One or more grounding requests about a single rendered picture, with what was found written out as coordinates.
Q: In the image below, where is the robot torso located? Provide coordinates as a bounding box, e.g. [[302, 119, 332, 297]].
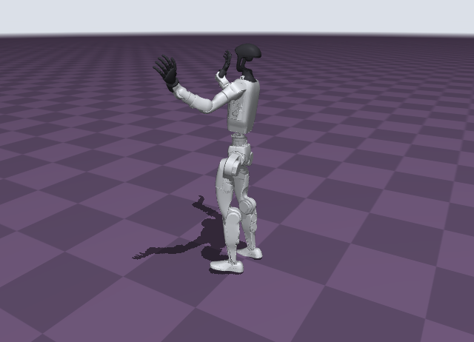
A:
[[227, 76, 260, 166]]

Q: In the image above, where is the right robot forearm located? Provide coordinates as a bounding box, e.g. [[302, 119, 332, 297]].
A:
[[215, 71, 229, 90]]

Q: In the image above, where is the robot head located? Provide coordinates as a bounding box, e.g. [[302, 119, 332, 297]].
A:
[[235, 44, 261, 82]]

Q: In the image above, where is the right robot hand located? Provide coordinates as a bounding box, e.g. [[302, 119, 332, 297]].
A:
[[218, 50, 232, 78]]

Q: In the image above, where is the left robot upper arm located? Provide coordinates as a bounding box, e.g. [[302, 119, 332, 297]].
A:
[[198, 82, 247, 114]]

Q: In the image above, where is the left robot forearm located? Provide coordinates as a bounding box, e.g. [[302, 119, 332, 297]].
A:
[[173, 83, 213, 112]]

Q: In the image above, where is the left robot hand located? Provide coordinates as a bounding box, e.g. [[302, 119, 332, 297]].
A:
[[153, 55, 179, 93]]

